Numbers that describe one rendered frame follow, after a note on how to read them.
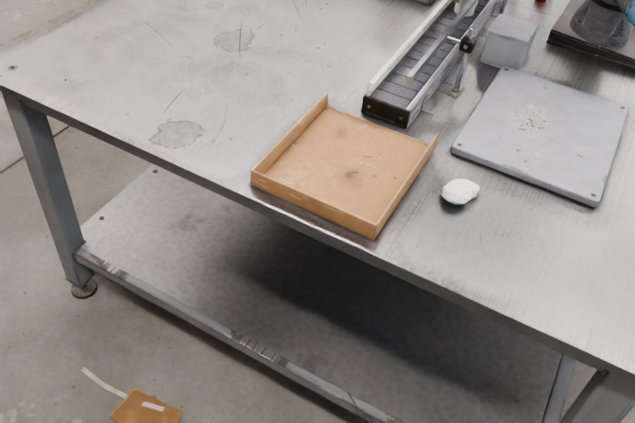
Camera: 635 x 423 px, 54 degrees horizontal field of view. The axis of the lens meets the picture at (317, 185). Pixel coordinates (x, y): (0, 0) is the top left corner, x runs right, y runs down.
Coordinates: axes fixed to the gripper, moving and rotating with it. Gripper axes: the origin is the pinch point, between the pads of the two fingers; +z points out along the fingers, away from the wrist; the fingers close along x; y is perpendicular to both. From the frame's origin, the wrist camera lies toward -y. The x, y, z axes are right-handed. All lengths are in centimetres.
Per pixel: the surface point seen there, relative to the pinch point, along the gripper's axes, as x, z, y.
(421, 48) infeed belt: 19.0, -4.6, 2.2
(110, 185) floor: 75, 65, 105
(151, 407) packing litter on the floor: 126, 34, 35
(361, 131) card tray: 48, -16, 3
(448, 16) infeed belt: 3.0, 4.6, 2.4
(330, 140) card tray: 53, -19, 7
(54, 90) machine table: 69, -27, 66
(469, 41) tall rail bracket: 19.5, -15.2, -9.4
